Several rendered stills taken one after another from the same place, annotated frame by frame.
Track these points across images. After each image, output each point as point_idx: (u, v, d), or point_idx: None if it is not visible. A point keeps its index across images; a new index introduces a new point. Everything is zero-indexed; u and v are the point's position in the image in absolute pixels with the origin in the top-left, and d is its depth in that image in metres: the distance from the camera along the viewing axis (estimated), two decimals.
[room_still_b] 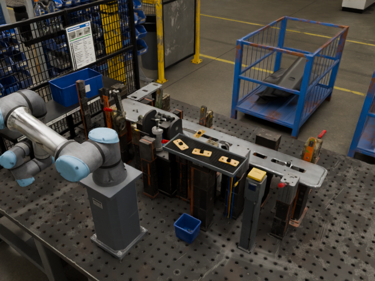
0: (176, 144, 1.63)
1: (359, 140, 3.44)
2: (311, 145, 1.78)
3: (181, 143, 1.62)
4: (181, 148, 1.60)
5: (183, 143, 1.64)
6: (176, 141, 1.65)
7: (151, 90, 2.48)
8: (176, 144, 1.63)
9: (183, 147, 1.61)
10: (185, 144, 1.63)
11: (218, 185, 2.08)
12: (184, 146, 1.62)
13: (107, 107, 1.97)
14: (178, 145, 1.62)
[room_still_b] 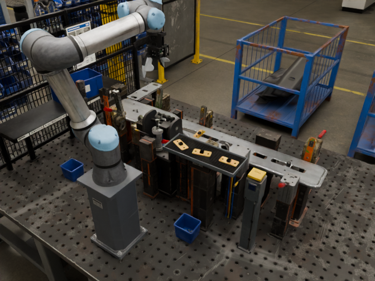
0: (176, 144, 1.63)
1: (359, 140, 3.44)
2: (311, 145, 1.78)
3: (181, 143, 1.62)
4: (181, 148, 1.60)
5: (183, 143, 1.64)
6: (176, 141, 1.65)
7: (151, 90, 2.48)
8: (176, 144, 1.63)
9: (183, 147, 1.61)
10: (185, 144, 1.63)
11: (218, 185, 2.08)
12: (184, 146, 1.62)
13: (107, 107, 1.97)
14: (178, 145, 1.62)
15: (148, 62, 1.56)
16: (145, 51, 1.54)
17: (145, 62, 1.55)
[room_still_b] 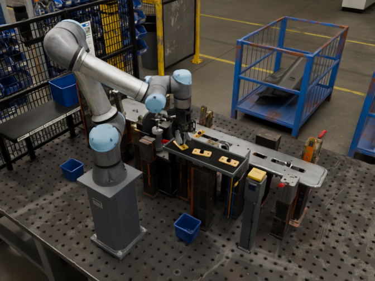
0: (176, 144, 1.63)
1: (359, 140, 3.44)
2: (311, 145, 1.78)
3: (181, 143, 1.62)
4: (181, 148, 1.60)
5: (183, 143, 1.64)
6: (176, 141, 1.65)
7: None
8: (176, 144, 1.63)
9: (183, 147, 1.61)
10: (185, 144, 1.63)
11: (218, 185, 2.08)
12: (184, 146, 1.62)
13: None
14: (178, 145, 1.62)
15: (177, 134, 1.57)
16: (172, 125, 1.55)
17: (175, 135, 1.57)
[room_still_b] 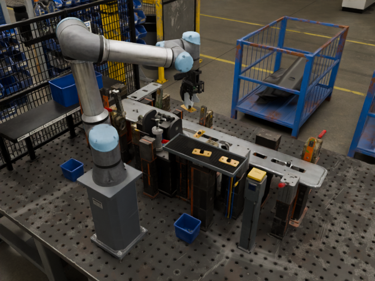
0: (183, 107, 1.70)
1: (359, 140, 3.44)
2: (311, 145, 1.78)
3: (189, 106, 1.69)
4: (190, 111, 1.67)
5: (190, 106, 1.71)
6: (183, 106, 1.72)
7: (151, 90, 2.48)
8: (183, 108, 1.70)
9: (191, 110, 1.69)
10: (193, 107, 1.70)
11: (218, 185, 2.08)
12: (193, 108, 1.69)
13: (107, 107, 1.97)
14: (187, 108, 1.69)
15: (186, 97, 1.64)
16: (181, 88, 1.61)
17: (184, 97, 1.64)
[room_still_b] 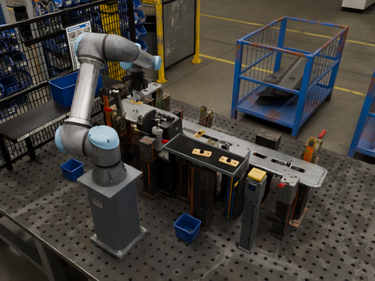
0: (132, 102, 2.17)
1: (359, 140, 3.44)
2: (311, 145, 1.78)
3: (136, 100, 2.17)
4: (138, 103, 2.15)
5: (137, 100, 2.19)
6: (131, 101, 2.19)
7: (151, 90, 2.48)
8: (133, 102, 2.17)
9: (139, 103, 2.17)
10: (139, 101, 2.19)
11: (218, 185, 2.08)
12: (140, 102, 2.17)
13: (107, 107, 1.97)
14: (135, 102, 2.17)
15: (134, 93, 2.11)
16: (129, 87, 2.08)
17: (133, 94, 2.11)
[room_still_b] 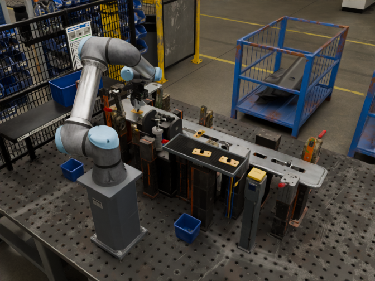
0: (133, 111, 2.21)
1: (359, 140, 3.44)
2: (311, 145, 1.78)
3: (138, 110, 2.21)
4: (139, 113, 2.19)
5: (138, 110, 2.23)
6: (133, 110, 2.23)
7: (151, 90, 2.48)
8: (133, 112, 2.21)
9: (140, 112, 2.20)
10: (140, 110, 2.22)
11: (218, 185, 2.08)
12: (140, 111, 2.21)
13: (107, 107, 1.97)
14: (136, 112, 2.21)
15: (135, 102, 2.15)
16: (130, 97, 2.12)
17: (134, 103, 2.15)
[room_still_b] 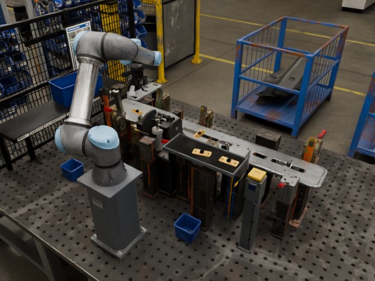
0: (133, 112, 2.21)
1: (359, 140, 3.44)
2: (311, 145, 1.78)
3: (138, 110, 2.21)
4: (139, 114, 2.19)
5: (138, 110, 2.23)
6: (133, 110, 2.23)
7: (151, 90, 2.48)
8: (134, 112, 2.21)
9: (140, 112, 2.21)
10: (140, 111, 2.22)
11: (218, 185, 2.08)
12: (141, 111, 2.21)
13: (107, 107, 1.97)
14: (136, 112, 2.21)
15: (131, 88, 2.07)
16: (129, 81, 2.06)
17: (129, 89, 2.07)
